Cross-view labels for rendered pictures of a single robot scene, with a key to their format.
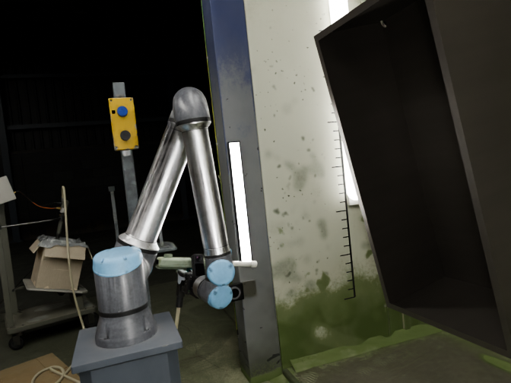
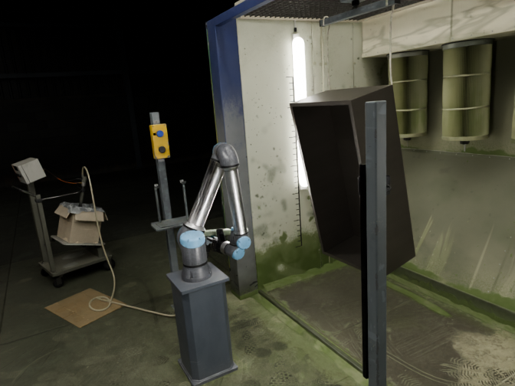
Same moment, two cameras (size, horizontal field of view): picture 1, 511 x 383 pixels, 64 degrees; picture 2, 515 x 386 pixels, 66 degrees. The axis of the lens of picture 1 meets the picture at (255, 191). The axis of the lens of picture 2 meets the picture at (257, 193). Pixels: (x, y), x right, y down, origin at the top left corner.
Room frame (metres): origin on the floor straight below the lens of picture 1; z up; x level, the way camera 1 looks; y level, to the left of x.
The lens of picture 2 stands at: (-1.05, 0.41, 1.67)
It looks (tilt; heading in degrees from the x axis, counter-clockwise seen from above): 13 degrees down; 351
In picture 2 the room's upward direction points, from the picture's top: 4 degrees counter-clockwise
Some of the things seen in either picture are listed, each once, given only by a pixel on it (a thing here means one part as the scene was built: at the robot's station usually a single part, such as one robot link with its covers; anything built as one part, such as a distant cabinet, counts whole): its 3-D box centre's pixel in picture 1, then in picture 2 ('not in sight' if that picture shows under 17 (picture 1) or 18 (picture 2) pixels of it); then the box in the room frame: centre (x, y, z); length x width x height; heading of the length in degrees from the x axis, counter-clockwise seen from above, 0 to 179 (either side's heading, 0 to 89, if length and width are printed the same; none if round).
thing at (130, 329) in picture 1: (125, 320); (195, 268); (1.28, 0.45, 0.69); 0.19 x 0.19 x 0.10
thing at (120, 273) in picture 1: (120, 276); (193, 246); (1.29, 0.46, 0.83); 0.17 x 0.15 x 0.18; 8
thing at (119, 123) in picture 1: (123, 124); (159, 141); (2.09, 0.63, 1.42); 0.12 x 0.06 x 0.26; 109
